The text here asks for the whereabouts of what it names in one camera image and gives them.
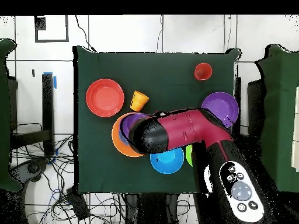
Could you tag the red shallow bowl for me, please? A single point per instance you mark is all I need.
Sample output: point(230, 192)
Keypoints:
point(105, 97)

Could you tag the blue tape strip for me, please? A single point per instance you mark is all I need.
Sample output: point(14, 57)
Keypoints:
point(55, 82)

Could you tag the purple bowl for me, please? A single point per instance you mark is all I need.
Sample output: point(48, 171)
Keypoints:
point(222, 102)
point(130, 122)

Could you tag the red cup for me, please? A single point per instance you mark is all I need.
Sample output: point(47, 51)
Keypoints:
point(203, 71)

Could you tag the large orange bowl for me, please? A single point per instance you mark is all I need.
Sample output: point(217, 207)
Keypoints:
point(116, 142)

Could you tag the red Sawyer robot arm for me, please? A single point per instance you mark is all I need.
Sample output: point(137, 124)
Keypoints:
point(186, 128)

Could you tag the orange cup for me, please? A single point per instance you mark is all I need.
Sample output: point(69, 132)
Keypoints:
point(139, 100)

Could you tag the black metal stand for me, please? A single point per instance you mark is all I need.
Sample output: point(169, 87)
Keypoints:
point(48, 112)

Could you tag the black power brick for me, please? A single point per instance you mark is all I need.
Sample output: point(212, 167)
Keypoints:
point(78, 204)

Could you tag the black pedestal leg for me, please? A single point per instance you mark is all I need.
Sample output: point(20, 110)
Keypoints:
point(32, 168)

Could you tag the white box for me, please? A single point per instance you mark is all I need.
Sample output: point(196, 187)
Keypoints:
point(296, 151)

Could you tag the green bowl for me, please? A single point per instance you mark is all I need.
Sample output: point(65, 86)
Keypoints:
point(189, 156)

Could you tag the small translucent blue bowl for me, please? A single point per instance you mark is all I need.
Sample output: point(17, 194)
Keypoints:
point(122, 138)

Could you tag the green cloth side table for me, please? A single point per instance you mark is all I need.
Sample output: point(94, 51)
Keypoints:
point(280, 105)
point(4, 116)

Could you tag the dark green tablecloth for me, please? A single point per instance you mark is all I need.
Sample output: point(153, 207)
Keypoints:
point(151, 77)

